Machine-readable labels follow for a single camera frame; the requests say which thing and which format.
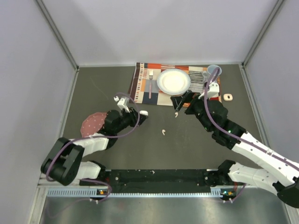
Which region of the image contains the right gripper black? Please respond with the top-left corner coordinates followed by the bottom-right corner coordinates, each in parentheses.
top-left (171, 91), bottom-right (214, 133)

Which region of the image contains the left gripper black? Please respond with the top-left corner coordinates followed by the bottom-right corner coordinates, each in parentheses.
top-left (114, 107), bottom-right (148, 134)

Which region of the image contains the beige square ring object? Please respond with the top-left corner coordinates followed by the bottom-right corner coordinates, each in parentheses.
top-left (223, 94), bottom-right (233, 101)

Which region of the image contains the white earbud charging case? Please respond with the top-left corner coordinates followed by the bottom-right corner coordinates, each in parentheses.
top-left (139, 110), bottom-right (149, 116)

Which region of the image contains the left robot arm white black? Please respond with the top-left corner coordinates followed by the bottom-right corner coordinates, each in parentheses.
top-left (41, 107), bottom-right (149, 186)

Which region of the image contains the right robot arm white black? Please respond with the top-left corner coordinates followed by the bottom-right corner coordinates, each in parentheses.
top-left (171, 91), bottom-right (299, 208)

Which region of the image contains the white round plate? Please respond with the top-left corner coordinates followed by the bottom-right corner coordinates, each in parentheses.
top-left (157, 69), bottom-right (191, 95)

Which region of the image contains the patterned orange placemat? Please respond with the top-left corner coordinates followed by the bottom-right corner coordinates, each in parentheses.
top-left (128, 63), bottom-right (212, 106)

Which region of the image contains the pink polka dot plate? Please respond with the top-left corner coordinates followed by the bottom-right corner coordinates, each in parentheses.
top-left (80, 112), bottom-right (107, 137)

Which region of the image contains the light blue mug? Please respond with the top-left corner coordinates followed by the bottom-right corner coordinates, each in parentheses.
top-left (202, 65), bottom-right (222, 84)

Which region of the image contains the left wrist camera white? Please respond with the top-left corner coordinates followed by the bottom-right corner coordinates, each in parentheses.
top-left (114, 96), bottom-right (130, 113)

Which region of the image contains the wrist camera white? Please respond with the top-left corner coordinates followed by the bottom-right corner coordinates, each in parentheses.
top-left (198, 82), bottom-right (220, 99)
top-left (114, 96), bottom-right (130, 113)

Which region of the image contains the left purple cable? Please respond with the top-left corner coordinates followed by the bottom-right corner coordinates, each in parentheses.
top-left (46, 92), bottom-right (141, 203)

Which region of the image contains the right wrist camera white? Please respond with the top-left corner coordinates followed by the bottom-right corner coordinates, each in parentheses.
top-left (198, 82), bottom-right (220, 99)

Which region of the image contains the pink handled fork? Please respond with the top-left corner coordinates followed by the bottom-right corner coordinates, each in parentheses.
top-left (149, 70), bottom-right (154, 99)

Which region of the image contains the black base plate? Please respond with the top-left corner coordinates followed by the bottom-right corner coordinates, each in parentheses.
top-left (79, 169), bottom-right (246, 194)

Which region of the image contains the grey cable duct rail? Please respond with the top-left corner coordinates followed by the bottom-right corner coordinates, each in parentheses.
top-left (47, 188), bottom-right (236, 199)

